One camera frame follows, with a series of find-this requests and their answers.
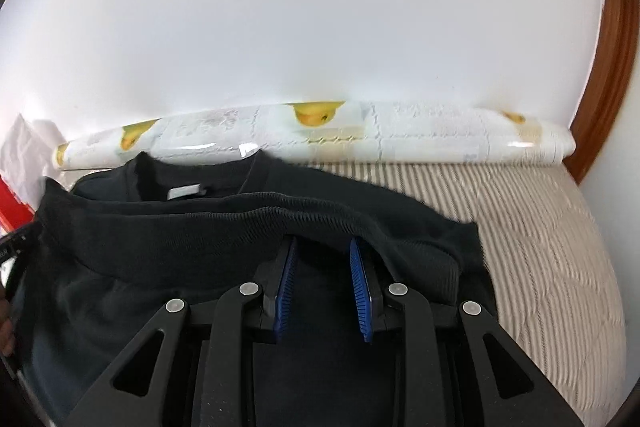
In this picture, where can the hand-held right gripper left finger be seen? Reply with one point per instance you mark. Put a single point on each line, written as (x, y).
(286, 287)

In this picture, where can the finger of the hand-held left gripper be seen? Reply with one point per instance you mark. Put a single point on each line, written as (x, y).
(17, 241)

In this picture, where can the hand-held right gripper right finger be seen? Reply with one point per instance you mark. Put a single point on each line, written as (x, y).
(360, 287)

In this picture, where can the black sweatshirt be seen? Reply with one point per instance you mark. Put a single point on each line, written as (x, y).
(150, 257)

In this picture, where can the person's left forearm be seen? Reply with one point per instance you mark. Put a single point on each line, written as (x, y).
(6, 327)

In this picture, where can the red paper bag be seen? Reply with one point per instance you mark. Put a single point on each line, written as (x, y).
(12, 207)

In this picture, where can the white plastic bag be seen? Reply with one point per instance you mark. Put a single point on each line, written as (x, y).
(25, 147)

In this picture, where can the rolled fruit print sheet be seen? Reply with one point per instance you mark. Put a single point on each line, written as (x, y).
(425, 127)

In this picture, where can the striped mattress pad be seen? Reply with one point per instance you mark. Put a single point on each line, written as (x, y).
(540, 257)

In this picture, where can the brown wooden door frame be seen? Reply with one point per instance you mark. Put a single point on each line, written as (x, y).
(610, 82)

